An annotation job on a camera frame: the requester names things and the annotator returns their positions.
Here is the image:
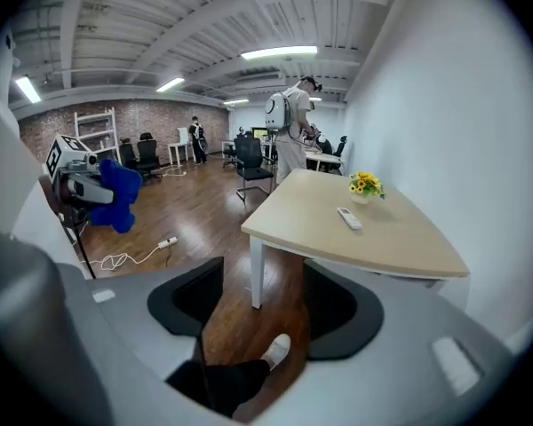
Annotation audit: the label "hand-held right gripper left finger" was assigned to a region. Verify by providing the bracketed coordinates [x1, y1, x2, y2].
[57, 256, 226, 416]

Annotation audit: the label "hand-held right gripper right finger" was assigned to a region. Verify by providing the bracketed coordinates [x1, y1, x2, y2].
[292, 258, 515, 401]

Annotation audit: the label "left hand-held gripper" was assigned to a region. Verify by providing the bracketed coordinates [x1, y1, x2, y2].
[43, 134, 116, 231]

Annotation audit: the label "blue cloth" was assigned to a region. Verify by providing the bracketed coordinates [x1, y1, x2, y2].
[89, 157, 144, 234]

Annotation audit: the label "white remote control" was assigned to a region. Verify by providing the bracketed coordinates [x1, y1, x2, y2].
[336, 207, 364, 232]

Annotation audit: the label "person's left forearm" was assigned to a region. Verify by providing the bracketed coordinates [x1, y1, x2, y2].
[37, 174, 64, 216]

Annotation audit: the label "white shelf rack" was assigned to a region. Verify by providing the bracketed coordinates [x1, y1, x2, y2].
[73, 106, 123, 164]

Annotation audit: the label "person's white shirt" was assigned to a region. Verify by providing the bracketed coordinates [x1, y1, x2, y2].
[0, 91, 94, 283]

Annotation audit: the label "small white table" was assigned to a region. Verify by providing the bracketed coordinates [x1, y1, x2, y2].
[166, 141, 195, 167]

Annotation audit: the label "person's black trouser leg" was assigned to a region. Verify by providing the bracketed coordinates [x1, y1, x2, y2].
[165, 358, 272, 420]

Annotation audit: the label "light wooden table white legs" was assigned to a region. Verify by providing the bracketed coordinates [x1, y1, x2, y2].
[240, 168, 471, 311]

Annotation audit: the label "person's white shoe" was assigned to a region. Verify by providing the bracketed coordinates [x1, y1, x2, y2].
[261, 333, 292, 372]

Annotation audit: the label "yellow flowers in white pot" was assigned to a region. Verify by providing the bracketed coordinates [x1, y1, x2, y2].
[347, 170, 387, 206]

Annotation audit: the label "white hard-shell backpack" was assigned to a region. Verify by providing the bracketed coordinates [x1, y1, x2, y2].
[264, 91, 293, 131]

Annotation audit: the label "white office desk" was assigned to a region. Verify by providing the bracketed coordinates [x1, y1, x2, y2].
[305, 148, 345, 173]

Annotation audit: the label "white power cable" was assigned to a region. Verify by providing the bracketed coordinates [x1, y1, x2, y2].
[87, 244, 162, 272]

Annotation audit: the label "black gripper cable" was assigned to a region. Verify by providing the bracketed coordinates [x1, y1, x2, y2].
[70, 210, 98, 280]

